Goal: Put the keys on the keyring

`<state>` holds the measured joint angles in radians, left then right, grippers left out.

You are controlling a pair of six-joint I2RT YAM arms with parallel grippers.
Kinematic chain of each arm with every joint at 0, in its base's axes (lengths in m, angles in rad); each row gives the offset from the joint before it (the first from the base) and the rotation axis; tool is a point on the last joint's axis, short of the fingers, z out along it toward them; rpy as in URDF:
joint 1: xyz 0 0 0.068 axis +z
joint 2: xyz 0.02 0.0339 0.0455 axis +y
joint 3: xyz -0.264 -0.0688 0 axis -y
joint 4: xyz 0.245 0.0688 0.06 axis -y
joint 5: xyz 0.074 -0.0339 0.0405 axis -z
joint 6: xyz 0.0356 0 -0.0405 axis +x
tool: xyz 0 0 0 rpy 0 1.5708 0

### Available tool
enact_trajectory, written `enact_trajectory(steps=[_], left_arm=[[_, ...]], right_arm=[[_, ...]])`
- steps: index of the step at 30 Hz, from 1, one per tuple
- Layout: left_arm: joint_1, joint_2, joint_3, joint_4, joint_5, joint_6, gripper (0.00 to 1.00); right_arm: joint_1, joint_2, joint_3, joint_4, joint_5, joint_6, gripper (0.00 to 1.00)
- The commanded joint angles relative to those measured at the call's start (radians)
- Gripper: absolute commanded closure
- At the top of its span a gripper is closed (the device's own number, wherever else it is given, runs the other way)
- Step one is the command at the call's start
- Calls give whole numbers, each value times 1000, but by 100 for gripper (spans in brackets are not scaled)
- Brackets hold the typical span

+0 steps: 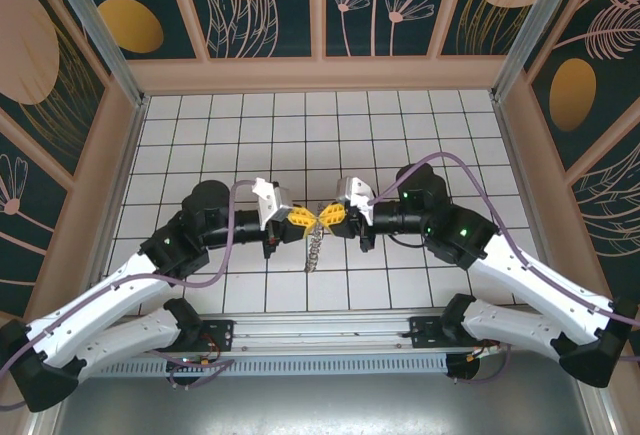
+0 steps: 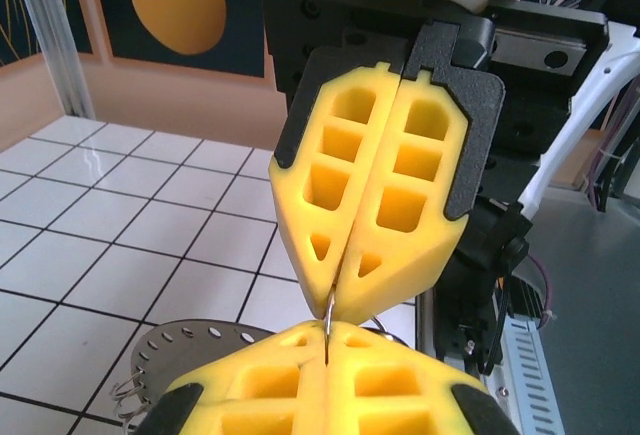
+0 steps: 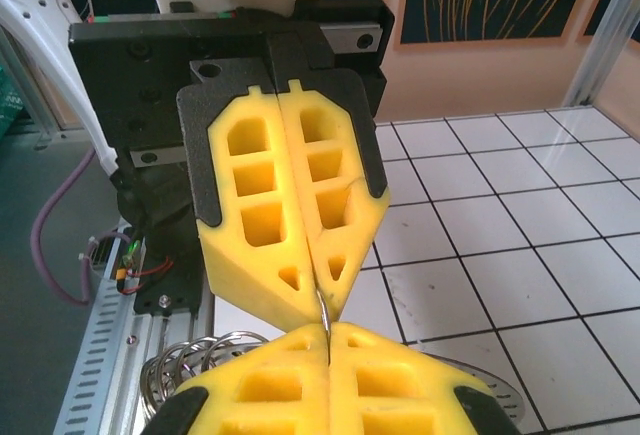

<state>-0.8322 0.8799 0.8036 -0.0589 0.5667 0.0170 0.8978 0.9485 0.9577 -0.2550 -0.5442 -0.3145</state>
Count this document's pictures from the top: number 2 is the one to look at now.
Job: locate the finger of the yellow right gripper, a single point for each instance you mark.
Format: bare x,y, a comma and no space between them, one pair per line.
295,215
425,255

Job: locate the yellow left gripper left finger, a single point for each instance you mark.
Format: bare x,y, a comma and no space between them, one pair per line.
260,390

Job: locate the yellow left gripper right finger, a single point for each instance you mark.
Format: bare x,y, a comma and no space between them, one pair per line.
400,395

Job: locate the small silver keyring cluster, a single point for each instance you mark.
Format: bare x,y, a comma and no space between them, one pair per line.
127,395

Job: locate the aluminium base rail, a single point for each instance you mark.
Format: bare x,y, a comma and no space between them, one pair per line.
424,325

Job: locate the aluminium corner post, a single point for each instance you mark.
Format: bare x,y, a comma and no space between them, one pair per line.
55,35

